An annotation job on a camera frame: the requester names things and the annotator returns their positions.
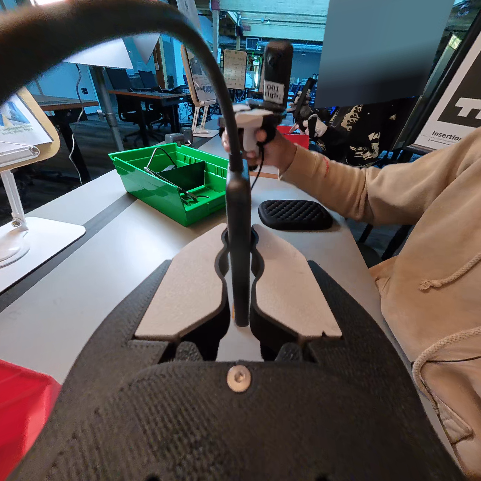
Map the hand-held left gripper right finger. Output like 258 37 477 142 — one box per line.
250 224 343 340

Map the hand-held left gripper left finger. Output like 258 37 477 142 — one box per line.
135 223 230 342

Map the green plastic bin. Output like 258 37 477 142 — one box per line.
108 143 230 227

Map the thick black hub cable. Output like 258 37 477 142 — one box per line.
0 0 245 173

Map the person's right forearm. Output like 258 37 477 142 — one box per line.
280 128 481 228

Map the person's right hand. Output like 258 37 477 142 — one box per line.
221 126 297 178

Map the wooden notice board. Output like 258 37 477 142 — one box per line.
222 49 248 91

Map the black wrist rest pad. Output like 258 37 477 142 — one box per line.
258 199 334 231

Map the black bin divider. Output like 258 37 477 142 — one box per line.
156 161 206 192

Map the small grey box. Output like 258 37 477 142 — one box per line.
165 127 194 148

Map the wooden office desk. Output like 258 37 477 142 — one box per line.
32 94 100 185
109 88 188 149

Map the person's torso beige hoodie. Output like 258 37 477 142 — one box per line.
370 240 481 481

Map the black white tag sign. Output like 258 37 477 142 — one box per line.
393 28 481 151

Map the grey braided usb cable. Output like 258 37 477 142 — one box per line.
144 147 211 205

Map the grey metal post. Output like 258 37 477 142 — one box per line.
92 68 125 151

